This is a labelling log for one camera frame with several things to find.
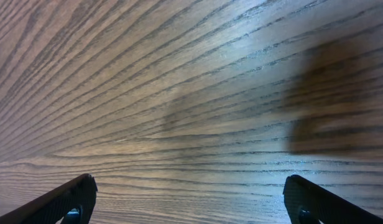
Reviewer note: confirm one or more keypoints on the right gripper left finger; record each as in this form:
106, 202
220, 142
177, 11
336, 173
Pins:
72, 202

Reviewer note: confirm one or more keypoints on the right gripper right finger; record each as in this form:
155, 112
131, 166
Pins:
307, 202

